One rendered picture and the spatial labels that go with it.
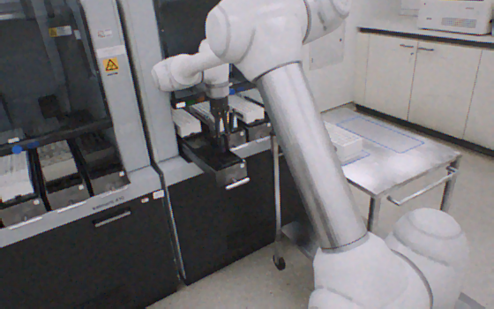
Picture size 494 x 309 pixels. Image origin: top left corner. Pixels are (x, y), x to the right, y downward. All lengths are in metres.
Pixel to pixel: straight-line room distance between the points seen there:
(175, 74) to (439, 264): 0.89
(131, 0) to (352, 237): 1.10
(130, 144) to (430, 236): 1.14
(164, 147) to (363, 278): 1.09
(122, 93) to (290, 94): 0.89
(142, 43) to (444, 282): 1.20
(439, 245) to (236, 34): 0.58
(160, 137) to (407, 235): 1.07
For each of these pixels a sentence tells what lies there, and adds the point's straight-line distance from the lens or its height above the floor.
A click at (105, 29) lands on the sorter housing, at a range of 1.41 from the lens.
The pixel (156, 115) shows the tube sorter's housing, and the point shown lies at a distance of 1.52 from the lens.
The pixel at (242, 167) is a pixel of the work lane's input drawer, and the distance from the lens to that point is 1.38.
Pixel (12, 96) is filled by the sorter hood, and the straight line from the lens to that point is 1.40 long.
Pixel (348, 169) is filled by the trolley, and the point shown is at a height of 0.82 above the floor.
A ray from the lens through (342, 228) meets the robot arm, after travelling 0.72.
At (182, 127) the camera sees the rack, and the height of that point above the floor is 0.86.
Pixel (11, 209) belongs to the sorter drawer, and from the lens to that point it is 1.47.
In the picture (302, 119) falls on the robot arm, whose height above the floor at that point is 1.21.
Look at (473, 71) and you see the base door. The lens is 3.24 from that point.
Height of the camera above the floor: 1.48
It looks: 26 degrees down
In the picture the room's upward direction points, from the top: 5 degrees counter-clockwise
